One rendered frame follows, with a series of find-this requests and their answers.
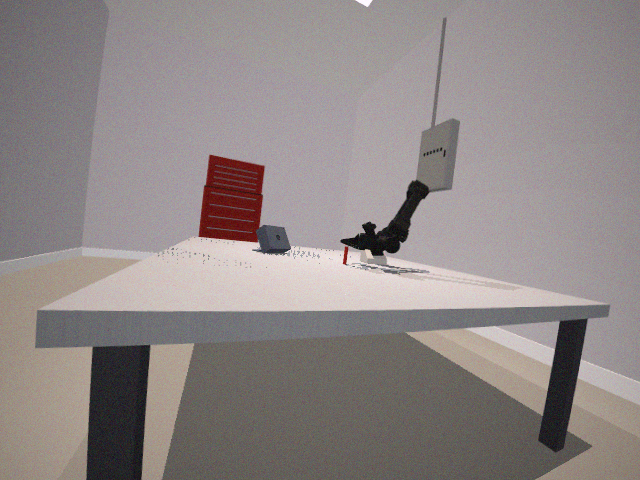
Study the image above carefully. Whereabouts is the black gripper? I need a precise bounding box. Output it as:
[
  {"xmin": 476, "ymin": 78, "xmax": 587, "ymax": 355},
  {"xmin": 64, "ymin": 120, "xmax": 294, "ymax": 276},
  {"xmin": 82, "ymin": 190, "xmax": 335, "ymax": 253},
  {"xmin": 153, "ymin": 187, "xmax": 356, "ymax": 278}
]
[{"xmin": 340, "ymin": 233, "xmax": 382, "ymax": 250}]

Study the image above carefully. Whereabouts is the grey sloped panel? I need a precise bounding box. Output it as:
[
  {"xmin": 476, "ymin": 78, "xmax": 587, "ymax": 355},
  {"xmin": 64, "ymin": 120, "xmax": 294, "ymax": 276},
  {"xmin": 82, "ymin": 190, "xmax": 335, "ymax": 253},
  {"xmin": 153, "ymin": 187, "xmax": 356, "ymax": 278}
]
[{"xmin": 252, "ymin": 225, "xmax": 291, "ymax": 253}]

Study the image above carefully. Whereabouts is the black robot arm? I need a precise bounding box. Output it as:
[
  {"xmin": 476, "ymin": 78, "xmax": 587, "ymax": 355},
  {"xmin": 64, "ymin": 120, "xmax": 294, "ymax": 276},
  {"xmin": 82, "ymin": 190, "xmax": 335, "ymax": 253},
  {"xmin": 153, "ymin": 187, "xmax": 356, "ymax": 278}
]
[{"xmin": 362, "ymin": 180, "xmax": 430, "ymax": 256}]

